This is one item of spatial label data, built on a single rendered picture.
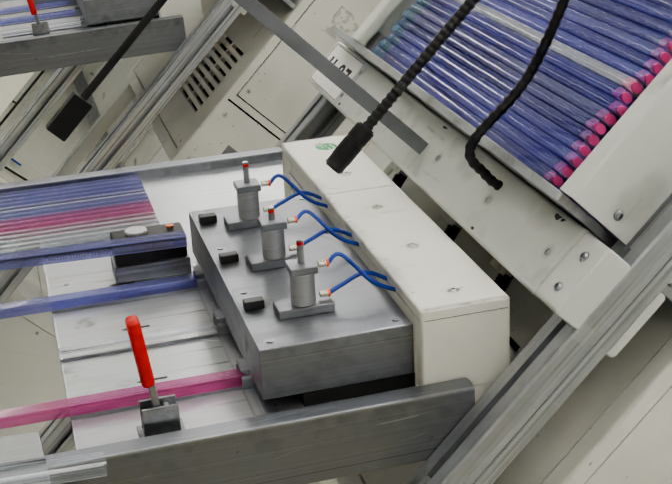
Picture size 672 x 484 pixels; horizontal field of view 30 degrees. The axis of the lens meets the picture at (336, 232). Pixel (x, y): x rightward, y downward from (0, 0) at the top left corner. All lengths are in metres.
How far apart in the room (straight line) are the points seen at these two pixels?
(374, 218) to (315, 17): 1.25
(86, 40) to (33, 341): 0.61
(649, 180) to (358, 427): 0.31
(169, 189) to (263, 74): 0.89
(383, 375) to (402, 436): 0.06
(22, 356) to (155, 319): 1.35
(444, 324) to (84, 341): 0.36
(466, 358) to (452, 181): 0.23
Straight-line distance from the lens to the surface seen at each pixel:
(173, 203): 1.54
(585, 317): 1.03
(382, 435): 1.06
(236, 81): 2.44
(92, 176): 1.63
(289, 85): 2.46
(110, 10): 2.41
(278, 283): 1.15
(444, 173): 1.26
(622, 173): 1.03
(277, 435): 1.03
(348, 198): 1.29
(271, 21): 1.24
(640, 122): 1.02
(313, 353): 1.05
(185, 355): 1.17
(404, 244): 1.17
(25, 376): 2.60
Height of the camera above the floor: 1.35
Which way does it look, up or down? 6 degrees down
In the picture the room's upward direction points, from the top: 40 degrees clockwise
